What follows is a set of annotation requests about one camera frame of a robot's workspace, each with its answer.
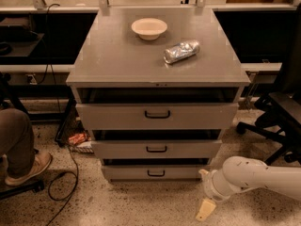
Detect crushed silver can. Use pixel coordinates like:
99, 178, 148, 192
164, 40, 200, 64

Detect black floor cable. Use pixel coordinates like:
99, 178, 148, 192
37, 3, 80, 226

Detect orange snack packet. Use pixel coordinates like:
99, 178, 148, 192
68, 133, 88, 146

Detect black chair base left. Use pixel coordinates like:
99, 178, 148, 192
0, 180, 44, 200

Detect tan shoe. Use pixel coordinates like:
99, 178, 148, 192
5, 152, 53, 186

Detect grey bottom drawer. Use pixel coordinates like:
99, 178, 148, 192
101, 165, 209, 181

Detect grey middle drawer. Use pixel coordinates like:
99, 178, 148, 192
91, 140, 221, 159

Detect grey drawer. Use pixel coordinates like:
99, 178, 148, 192
101, 165, 209, 181
76, 104, 238, 130
91, 140, 221, 159

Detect grey metal drawer cabinet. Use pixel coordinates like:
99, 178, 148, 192
67, 7, 249, 167

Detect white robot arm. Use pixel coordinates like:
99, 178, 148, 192
196, 156, 301, 221

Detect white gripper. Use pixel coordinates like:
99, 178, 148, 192
196, 169, 230, 221

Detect person leg brown trousers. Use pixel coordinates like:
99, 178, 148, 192
0, 108, 35, 179

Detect white paper bowl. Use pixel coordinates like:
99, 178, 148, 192
131, 18, 167, 40

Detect black office chair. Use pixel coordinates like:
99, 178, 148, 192
236, 6, 301, 165

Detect grey top drawer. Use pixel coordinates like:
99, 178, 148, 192
76, 104, 238, 130

